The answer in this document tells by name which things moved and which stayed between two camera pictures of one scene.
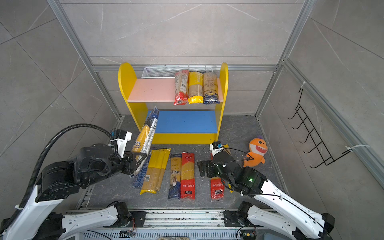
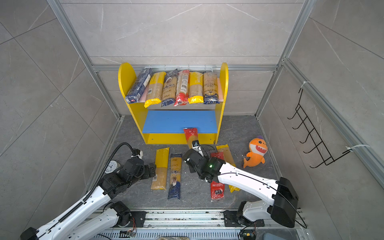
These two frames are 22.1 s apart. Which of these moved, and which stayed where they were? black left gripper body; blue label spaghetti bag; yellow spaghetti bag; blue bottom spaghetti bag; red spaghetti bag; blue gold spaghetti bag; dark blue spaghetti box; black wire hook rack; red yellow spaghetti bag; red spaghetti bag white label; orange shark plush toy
Moved: blue label spaghetti bag; dark blue spaghetti box; black left gripper body; red spaghetti bag
Stayed: orange shark plush toy; blue bottom spaghetti bag; blue gold spaghetti bag; black wire hook rack; red spaghetti bag white label; red yellow spaghetti bag; yellow spaghetti bag
